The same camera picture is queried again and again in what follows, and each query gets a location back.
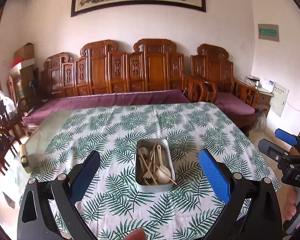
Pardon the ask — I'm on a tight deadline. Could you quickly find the large white ladle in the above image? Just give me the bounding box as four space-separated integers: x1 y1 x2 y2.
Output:
156 144 171 184

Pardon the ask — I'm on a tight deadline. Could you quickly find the dark brown chopstick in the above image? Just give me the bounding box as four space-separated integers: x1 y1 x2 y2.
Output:
153 163 178 185

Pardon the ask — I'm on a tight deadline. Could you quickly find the metal spoon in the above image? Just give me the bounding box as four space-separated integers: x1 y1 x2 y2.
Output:
139 147 152 168

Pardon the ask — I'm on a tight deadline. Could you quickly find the light wooden chopstick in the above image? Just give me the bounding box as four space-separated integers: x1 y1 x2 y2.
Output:
138 148 158 185

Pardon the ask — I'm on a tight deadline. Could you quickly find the brown patterned chopstick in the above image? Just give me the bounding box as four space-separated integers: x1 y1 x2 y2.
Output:
149 141 158 166

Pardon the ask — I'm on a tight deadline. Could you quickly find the person's right hand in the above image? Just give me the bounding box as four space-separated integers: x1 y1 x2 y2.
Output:
283 186 297 220

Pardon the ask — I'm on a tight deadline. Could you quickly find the person's left hand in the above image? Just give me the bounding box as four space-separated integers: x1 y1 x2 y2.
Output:
123 228 147 240

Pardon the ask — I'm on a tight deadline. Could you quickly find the white electrical panel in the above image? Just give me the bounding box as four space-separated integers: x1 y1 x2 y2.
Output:
270 82 289 116

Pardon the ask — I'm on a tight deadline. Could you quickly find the wooden side table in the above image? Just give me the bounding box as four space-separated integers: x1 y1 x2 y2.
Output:
255 90 274 116

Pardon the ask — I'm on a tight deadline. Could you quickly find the white device on table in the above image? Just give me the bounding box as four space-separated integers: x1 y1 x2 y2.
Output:
245 75 275 93

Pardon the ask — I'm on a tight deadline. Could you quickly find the purple armchair cushion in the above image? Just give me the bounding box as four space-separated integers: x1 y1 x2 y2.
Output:
215 93 255 116

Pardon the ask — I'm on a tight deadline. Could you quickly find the metal rectangular tray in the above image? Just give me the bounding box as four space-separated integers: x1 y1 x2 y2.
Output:
135 138 177 193

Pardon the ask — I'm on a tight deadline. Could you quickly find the leaf pattern tablecloth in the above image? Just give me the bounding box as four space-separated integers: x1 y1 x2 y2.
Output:
31 102 280 239

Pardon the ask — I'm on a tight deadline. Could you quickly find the purple long seat cushion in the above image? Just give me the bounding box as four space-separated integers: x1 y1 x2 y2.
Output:
23 89 189 124

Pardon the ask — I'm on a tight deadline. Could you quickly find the dark wooden dining chair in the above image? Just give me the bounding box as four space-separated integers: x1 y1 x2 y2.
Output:
0 100 21 175

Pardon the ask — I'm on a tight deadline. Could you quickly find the cardboard box stack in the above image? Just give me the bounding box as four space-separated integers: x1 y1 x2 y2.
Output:
7 42 38 105

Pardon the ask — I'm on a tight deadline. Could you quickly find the carved wooden armchair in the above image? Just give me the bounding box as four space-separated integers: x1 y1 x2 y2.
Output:
182 43 261 116

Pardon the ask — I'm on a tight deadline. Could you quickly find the carved wooden sofa bench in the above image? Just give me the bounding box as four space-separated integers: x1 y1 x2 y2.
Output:
39 38 206 103

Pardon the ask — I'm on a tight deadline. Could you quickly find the grey green wall box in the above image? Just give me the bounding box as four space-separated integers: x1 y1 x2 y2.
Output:
258 24 280 42

